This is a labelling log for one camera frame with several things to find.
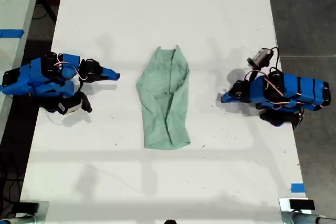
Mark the white metal bracket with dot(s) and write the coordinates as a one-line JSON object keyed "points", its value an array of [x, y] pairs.
{"points": [[284, 205]]}

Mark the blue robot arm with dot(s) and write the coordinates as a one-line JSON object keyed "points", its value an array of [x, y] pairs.
{"points": [[39, 78], [302, 90]]}

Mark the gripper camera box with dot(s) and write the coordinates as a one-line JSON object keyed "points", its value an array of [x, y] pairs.
{"points": [[260, 56], [70, 106]]}

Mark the long blue tape strip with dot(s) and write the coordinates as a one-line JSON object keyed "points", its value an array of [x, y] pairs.
{"points": [[11, 33]]}

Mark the camera black stalk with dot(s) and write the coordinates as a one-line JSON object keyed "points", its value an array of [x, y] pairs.
{"points": [[86, 102], [255, 73]]}

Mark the grey metal pipe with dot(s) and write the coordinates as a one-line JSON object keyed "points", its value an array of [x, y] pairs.
{"points": [[15, 220], [309, 219]]}

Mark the small black round object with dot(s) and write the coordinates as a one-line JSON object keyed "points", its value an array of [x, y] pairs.
{"points": [[170, 222]]}

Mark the pale green T-shirt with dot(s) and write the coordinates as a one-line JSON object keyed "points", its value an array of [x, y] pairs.
{"points": [[162, 116]]}

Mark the short blue tape strip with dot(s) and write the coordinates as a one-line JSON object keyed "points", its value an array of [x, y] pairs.
{"points": [[297, 187]]}

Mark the small black box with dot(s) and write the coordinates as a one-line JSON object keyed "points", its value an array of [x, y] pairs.
{"points": [[25, 207], [302, 204]]}

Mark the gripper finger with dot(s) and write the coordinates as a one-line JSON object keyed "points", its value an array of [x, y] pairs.
{"points": [[230, 95], [109, 78], [229, 101], [110, 72]]}

